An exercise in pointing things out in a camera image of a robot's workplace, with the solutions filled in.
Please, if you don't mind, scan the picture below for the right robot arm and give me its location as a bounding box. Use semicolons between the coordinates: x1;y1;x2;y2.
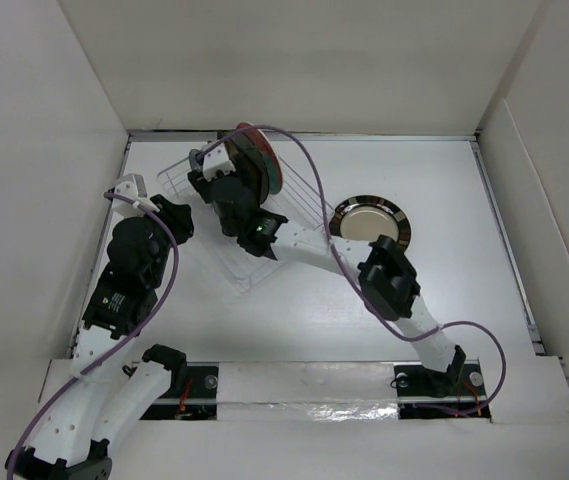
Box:
187;171;466;398

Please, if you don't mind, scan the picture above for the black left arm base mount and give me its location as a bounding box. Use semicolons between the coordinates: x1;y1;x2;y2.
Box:
141;363;219;421

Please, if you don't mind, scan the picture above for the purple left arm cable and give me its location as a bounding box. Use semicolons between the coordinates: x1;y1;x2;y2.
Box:
5;192;182;476

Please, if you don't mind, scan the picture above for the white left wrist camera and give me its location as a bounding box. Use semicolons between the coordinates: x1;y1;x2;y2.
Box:
104;174;155;218

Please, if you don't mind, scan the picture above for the teal glazed round plate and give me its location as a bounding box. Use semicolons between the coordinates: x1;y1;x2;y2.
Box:
188;149;204;174

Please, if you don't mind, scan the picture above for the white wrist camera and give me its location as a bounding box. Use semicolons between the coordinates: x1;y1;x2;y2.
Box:
202;145;236;182
104;174;155;218

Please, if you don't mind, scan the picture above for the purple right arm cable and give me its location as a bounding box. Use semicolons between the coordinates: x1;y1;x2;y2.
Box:
198;124;509;417

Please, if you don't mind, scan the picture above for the clear wire dish rack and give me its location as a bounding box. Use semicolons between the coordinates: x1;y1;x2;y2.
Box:
157;146;323;291

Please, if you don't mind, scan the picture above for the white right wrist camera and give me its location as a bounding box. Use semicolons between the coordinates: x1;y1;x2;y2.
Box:
202;145;236;182

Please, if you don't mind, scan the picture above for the red and teal floral plate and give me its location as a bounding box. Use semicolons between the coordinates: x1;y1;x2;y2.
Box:
244;129;283;195

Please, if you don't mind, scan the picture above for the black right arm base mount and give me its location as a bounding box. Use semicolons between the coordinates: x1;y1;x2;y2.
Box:
389;362;492;420

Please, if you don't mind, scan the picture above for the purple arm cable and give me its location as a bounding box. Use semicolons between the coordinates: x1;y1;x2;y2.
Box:
198;124;509;417
5;192;182;476

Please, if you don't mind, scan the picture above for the brown striped rim round plate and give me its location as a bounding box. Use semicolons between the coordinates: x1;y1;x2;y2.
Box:
329;195;412;252

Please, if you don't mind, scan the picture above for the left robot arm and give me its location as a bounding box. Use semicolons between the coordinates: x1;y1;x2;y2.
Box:
5;191;194;479

